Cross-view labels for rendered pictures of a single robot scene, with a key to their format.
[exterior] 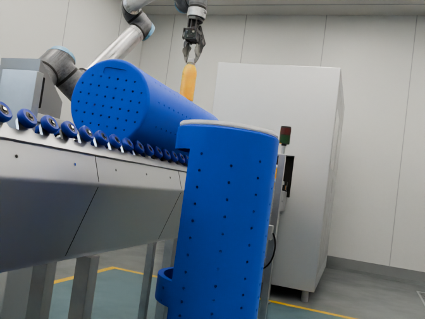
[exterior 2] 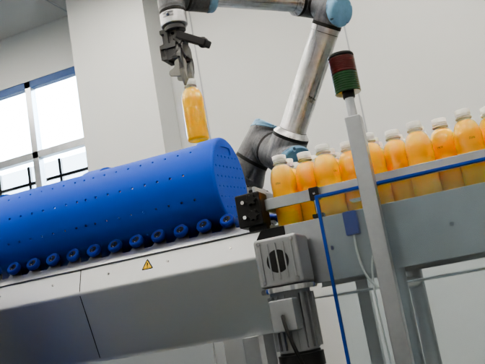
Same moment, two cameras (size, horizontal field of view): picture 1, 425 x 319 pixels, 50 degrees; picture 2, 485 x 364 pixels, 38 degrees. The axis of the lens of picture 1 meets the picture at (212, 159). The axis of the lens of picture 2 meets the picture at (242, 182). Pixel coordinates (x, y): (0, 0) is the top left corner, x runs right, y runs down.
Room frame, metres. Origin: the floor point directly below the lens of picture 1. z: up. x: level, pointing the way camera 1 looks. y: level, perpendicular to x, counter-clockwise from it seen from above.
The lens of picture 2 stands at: (2.34, -2.04, 0.67)
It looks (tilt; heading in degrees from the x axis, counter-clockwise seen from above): 11 degrees up; 91
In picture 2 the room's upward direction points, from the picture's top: 10 degrees counter-clockwise
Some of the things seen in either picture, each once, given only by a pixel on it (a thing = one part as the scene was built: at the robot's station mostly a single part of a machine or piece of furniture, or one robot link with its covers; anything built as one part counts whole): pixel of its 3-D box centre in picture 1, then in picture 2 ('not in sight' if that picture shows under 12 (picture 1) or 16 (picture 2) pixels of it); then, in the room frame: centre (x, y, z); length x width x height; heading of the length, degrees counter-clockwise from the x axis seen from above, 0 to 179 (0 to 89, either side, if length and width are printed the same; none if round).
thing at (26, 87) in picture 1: (20, 104); not in sight; (1.08, 0.47, 1.00); 0.10 x 0.04 x 0.15; 72
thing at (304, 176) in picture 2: not in sight; (310, 191); (2.49, -0.08, 0.99); 0.07 x 0.07 x 0.19
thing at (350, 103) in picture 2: (284, 140); (346, 85); (2.60, -0.40, 1.18); 0.06 x 0.06 x 0.16
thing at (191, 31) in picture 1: (193, 30); (175, 45); (2.17, 0.17, 1.60); 0.09 x 0.08 x 0.12; 162
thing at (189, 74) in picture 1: (188, 81); (194, 112); (2.19, 0.17, 1.36); 0.07 x 0.07 x 0.19
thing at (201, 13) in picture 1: (197, 14); (173, 21); (2.17, 0.17, 1.68); 0.10 x 0.09 x 0.05; 72
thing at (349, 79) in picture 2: (284, 139); (346, 84); (2.60, -0.40, 1.18); 0.06 x 0.06 x 0.05
